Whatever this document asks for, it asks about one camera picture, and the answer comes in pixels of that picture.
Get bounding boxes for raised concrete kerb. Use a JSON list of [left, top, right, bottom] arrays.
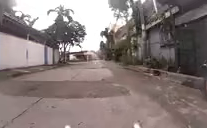
[[121, 64, 205, 90]]

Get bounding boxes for concrete sidewalk strip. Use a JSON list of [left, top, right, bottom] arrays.
[[0, 63, 66, 81]]

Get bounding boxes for grey building with grilles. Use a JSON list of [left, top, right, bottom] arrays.
[[142, 0, 207, 77]]

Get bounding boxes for utility pole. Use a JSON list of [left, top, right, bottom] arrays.
[[137, 0, 148, 63]]

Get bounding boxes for grey concrete road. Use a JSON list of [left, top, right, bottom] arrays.
[[0, 59, 207, 128]]

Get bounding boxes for bushes along wall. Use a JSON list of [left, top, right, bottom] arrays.
[[99, 27, 177, 72]]

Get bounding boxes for low building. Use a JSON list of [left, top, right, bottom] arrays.
[[67, 50, 99, 62]]

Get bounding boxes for group of tall trees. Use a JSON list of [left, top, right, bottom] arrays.
[[44, 4, 88, 64]]

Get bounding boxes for white wall with blue posts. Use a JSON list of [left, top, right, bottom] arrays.
[[0, 31, 60, 72]]

